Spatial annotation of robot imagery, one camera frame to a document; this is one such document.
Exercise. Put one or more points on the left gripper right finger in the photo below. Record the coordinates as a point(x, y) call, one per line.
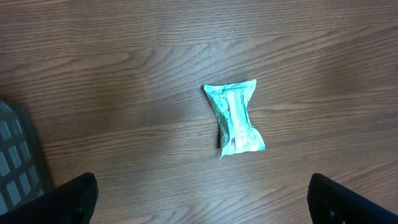
point(331, 202)

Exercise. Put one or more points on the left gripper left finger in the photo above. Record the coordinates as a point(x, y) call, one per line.
point(71, 203)

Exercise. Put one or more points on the light blue wipes packet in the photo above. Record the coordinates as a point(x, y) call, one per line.
point(230, 105)

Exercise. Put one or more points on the grey plastic basket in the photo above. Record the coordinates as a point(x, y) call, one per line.
point(24, 175)

